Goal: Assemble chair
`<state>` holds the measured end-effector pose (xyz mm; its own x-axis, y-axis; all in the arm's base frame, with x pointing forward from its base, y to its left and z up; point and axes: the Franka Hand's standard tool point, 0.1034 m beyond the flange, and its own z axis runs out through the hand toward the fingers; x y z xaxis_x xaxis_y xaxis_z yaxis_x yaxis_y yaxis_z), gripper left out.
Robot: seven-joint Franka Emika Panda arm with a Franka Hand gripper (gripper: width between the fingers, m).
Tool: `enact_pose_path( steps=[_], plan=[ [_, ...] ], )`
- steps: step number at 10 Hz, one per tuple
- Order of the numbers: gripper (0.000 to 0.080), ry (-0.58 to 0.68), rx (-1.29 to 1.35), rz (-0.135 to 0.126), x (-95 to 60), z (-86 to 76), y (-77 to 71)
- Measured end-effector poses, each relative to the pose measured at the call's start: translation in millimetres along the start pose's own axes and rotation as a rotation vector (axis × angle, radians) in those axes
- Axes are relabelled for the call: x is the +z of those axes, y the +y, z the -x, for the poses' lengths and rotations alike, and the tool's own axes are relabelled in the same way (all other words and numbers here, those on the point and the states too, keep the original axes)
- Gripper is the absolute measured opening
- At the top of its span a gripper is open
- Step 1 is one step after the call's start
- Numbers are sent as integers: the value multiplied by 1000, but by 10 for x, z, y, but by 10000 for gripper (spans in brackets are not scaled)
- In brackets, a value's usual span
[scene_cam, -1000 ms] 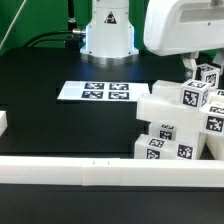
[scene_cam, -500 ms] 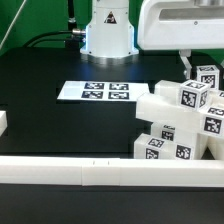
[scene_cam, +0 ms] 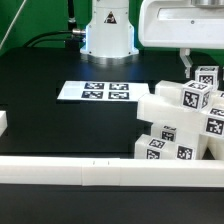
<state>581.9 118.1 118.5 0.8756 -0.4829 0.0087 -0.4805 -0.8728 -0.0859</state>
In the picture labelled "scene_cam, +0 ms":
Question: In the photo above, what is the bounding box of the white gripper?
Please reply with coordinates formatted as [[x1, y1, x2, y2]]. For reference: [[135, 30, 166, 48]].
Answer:
[[138, 0, 224, 78]]

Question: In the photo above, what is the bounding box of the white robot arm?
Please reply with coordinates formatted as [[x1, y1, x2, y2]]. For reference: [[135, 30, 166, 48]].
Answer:
[[80, 0, 224, 74]]

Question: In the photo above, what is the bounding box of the white U-shaped fence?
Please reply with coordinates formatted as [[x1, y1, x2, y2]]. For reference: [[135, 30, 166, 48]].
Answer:
[[0, 110, 224, 187]]

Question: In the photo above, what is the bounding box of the white chair back frame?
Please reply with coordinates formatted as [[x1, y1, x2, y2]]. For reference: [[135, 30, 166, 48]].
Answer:
[[136, 79, 224, 138]]

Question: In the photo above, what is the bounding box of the white diagonal rod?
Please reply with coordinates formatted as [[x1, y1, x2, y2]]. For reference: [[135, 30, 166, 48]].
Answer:
[[0, 0, 27, 51]]

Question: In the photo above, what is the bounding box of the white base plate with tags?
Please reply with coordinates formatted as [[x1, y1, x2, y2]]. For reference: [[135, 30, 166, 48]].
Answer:
[[57, 81, 149, 102]]

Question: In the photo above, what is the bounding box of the black cable with connector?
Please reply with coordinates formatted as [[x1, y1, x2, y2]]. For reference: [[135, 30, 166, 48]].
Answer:
[[23, 28, 88, 48]]

